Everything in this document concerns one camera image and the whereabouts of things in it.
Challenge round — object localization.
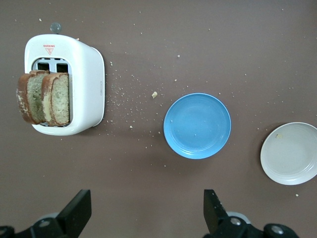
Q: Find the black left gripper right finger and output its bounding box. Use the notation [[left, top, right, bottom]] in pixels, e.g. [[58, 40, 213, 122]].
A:
[[203, 189, 298, 238]]

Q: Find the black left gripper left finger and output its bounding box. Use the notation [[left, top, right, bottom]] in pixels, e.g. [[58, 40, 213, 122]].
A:
[[0, 189, 92, 238]]

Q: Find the light-crust bread slice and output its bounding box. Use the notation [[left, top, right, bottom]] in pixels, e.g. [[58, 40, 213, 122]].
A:
[[41, 71, 71, 126]]

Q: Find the blue plate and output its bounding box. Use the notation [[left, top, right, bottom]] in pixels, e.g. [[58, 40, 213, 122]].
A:
[[163, 92, 232, 160]]

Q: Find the beige plate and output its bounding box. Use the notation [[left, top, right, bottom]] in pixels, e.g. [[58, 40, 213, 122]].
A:
[[260, 121, 317, 186]]

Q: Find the dark-crust bread slice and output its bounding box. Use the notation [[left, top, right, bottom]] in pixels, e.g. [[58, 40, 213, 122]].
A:
[[16, 69, 50, 125]]

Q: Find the white toaster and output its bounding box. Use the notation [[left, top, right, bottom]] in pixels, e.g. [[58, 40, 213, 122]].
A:
[[24, 22, 106, 137]]

